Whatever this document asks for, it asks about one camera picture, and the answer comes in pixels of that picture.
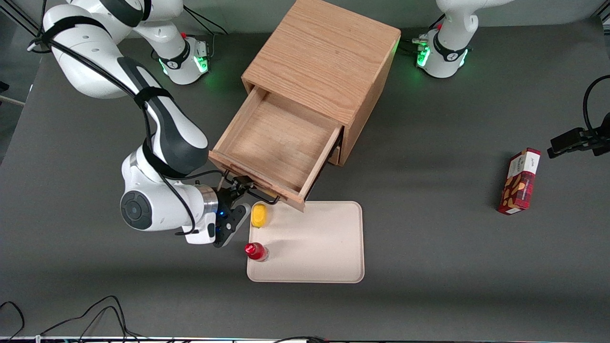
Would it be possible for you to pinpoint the wooden drawer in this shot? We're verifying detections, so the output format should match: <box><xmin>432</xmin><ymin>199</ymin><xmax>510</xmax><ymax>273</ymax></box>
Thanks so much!
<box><xmin>208</xmin><ymin>85</ymin><xmax>344</xmax><ymax>213</ymax></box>

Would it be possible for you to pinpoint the black floor cable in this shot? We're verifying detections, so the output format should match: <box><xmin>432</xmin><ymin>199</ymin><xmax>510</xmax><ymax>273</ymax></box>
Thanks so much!
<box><xmin>0</xmin><ymin>301</ymin><xmax>25</xmax><ymax>342</ymax></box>
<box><xmin>39</xmin><ymin>295</ymin><xmax>148</xmax><ymax>342</ymax></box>

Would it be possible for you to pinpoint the black metal drawer handle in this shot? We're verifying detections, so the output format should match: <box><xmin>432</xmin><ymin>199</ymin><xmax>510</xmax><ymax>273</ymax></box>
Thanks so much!
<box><xmin>223</xmin><ymin>177</ymin><xmax>282</xmax><ymax>206</ymax></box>

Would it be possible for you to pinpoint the red plastic bottle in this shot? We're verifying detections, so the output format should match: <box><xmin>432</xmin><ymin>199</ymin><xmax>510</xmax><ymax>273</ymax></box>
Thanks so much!
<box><xmin>244</xmin><ymin>242</ymin><xmax>269</xmax><ymax>262</ymax></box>

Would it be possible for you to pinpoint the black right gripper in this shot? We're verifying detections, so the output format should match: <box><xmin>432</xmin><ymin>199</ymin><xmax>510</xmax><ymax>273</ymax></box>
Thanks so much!
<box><xmin>212</xmin><ymin>176</ymin><xmax>256</xmax><ymax>249</ymax></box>

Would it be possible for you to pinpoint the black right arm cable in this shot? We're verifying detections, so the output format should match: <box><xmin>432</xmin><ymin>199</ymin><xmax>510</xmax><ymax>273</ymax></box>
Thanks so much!
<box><xmin>28</xmin><ymin>29</ymin><xmax>224</xmax><ymax>236</ymax></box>

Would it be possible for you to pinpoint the wooden drawer cabinet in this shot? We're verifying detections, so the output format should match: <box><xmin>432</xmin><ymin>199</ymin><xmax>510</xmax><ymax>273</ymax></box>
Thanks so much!
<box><xmin>241</xmin><ymin>0</ymin><xmax>401</xmax><ymax>167</ymax></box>

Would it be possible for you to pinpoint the red plaid cookie box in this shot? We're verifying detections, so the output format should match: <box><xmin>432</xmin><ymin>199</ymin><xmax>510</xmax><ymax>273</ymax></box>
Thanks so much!
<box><xmin>497</xmin><ymin>148</ymin><xmax>542</xmax><ymax>215</ymax></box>

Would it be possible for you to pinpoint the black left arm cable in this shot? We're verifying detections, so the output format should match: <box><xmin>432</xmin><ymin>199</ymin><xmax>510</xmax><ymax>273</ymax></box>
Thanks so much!
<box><xmin>583</xmin><ymin>75</ymin><xmax>610</xmax><ymax>139</ymax></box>

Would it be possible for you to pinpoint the yellow plastic bottle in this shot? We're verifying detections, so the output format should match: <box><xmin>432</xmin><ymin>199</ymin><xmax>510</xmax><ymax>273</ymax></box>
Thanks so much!
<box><xmin>251</xmin><ymin>202</ymin><xmax>268</xmax><ymax>229</ymax></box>

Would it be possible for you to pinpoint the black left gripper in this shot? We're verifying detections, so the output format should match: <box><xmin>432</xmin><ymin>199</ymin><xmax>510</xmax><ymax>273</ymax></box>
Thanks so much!
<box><xmin>547</xmin><ymin>127</ymin><xmax>610</xmax><ymax>159</ymax></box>

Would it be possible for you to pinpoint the cream plastic tray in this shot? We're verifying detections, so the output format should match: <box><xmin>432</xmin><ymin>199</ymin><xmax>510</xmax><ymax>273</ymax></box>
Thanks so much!
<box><xmin>246</xmin><ymin>201</ymin><xmax>365</xmax><ymax>283</ymax></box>

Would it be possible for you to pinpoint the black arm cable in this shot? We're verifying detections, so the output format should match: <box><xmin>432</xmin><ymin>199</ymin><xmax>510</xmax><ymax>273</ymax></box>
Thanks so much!
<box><xmin>583</xmin><ymin>75</ymin><xmax>610</xmax><ymax>139</ymax></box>
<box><xmin>28</xmin><ymin>29</ymin><xmax>224</xmax><ymax>236</ymax></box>

